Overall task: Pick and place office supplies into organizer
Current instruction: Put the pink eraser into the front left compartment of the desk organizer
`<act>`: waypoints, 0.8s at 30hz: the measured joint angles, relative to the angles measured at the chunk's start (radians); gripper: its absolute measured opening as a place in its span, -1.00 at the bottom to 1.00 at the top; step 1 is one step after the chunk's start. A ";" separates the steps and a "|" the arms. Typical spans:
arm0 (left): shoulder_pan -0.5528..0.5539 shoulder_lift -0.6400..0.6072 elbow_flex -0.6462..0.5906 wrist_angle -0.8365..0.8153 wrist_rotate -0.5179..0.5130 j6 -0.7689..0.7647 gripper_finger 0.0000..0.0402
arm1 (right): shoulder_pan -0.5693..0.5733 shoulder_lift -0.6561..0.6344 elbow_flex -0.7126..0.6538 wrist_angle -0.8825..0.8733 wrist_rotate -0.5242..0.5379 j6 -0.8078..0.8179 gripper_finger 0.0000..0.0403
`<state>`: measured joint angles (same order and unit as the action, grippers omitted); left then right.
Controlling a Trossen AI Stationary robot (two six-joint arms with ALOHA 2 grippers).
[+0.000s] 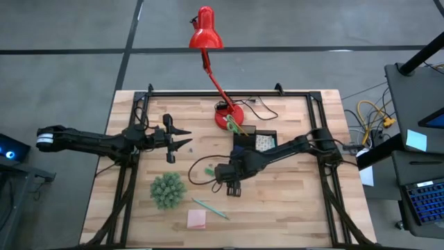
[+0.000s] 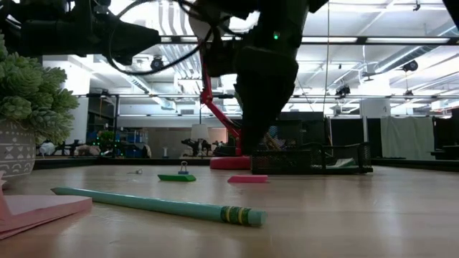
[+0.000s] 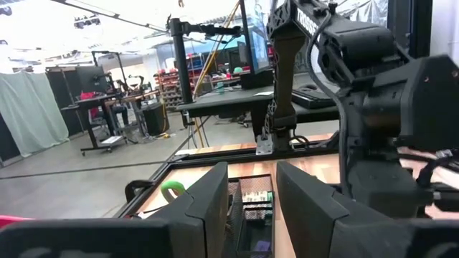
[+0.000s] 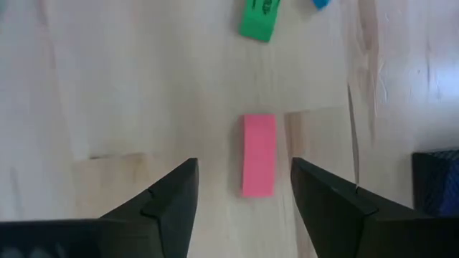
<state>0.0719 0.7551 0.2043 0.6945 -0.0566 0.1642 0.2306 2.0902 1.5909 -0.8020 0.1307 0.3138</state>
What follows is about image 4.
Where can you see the black mesh desk organizer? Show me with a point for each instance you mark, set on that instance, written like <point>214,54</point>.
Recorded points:
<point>437,182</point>

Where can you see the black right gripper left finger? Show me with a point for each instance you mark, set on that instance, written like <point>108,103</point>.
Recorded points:
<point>107,236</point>

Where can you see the pink eraser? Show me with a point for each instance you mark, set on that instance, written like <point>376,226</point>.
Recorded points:
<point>259,156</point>

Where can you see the blue binder clip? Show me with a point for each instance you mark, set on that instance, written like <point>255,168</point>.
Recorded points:
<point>321,3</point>

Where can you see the green eraser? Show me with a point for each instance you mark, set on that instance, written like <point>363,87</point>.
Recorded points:
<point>260,19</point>

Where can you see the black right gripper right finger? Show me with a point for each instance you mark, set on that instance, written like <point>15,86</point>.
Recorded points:
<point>358,229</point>

